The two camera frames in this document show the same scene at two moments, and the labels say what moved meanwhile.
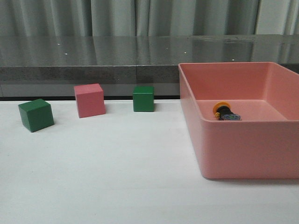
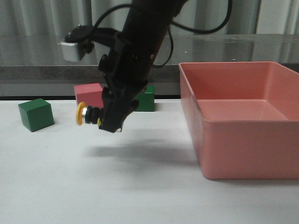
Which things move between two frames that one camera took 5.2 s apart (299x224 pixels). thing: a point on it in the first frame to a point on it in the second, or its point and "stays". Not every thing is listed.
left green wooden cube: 36,114 stays
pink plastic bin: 264,144 stays
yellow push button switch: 222,111 to 88,114
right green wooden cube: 143,98 stays
